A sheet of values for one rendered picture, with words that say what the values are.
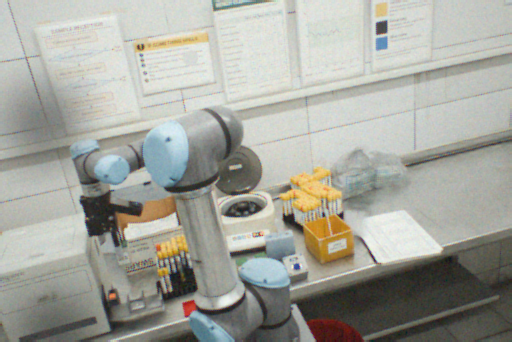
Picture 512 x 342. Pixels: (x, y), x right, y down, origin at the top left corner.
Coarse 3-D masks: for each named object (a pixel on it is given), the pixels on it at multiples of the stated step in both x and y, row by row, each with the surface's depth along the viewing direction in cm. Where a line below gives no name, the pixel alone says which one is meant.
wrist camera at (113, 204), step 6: (108, 198) 139; (114, 198) 141; (108, 204) 137; (114, 204) 137; (120, 204) 138; (126, 204) 140; (132, 204) 140; (138, 204) 141; (108, 210) 138; (114, 210) 138; (120, 210) 138; (126, 210) 139; (132, 210) 139; (138, 210) 140; (138, 216) 141
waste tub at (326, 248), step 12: (336, 216) 176; (312, 228) 176; (324, 228) 178; (336, 228) 179; (348, 228) 169; (312, 240) 169; (324, 240) 164; (336, 240) 166; (348, 240) 167; (312, 252) 173; (324, 252) 166; (336, 252) 167; (348, 252) 169
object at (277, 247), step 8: (280, 232) 171; (288, 232) 170; (264, 240) 172; (272, 240) 168; (280, 240) 168; (288, 240) 169; (272, 248) 169; (280, 248) 169; (288, 248) 170; (272, 256) 170; (280, 256) 171
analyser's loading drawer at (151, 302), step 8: (128, 296) 155; (152, 296) 157; (160, 296) 153; (120, 304) 156; (128, 304) 150; (136, 304) 155; (144, 304) 152; (152, 304) 153; (160, 304) 153; (112, 312) 153; (120, 312) 152; (128, 312) 152; (136, 312) 151; (112, 320) 150
